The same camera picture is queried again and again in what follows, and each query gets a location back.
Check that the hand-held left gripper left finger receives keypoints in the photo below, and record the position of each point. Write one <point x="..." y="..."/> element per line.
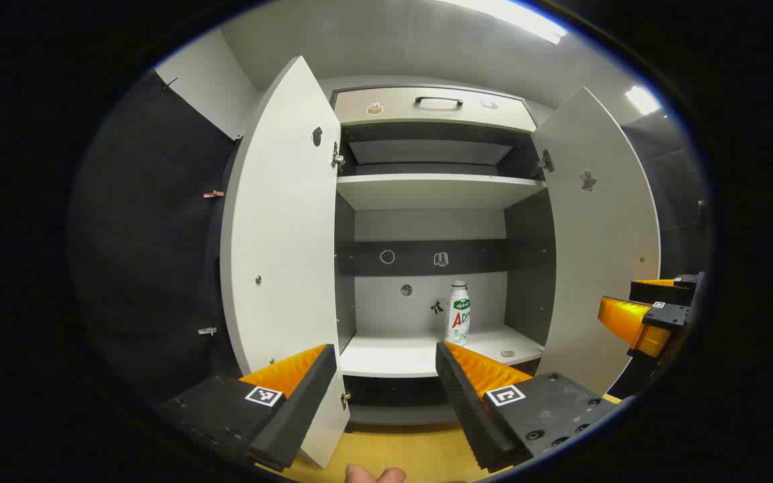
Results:
<point x="299" y="409"/>

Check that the white and grey cabinet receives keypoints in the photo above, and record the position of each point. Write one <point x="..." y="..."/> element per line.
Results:
<point x="427" y="191"/>

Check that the red cloth clip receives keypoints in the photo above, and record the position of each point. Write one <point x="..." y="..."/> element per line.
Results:
<point x="213" y="194"/>

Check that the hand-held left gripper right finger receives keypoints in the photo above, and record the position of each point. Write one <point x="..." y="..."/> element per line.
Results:
<point x="467" y="416"/>

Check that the white cabinet door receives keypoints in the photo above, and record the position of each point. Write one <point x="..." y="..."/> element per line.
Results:
<point x="594" y="268"/>
<point x="286" y="235"/>

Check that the metal door hinge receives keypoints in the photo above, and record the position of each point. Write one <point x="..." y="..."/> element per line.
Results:
<point x="345" y="398"/>
<point x="545" y="162"/>
<point x="337" y="159"/>

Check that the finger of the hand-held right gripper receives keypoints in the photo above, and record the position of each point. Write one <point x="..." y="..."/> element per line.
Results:
<point x="628" y="320"/>
<point x="655" y="292"/>

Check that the white cabinet drawer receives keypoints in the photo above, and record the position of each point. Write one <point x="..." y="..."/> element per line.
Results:
<point x="427" y="115"/>

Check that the small ceiling light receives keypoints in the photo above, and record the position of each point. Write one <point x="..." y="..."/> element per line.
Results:
<point x="641" y="99"/>

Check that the white bottle with green label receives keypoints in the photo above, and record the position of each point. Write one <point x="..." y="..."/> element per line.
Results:
<point x="457" y="329"/>

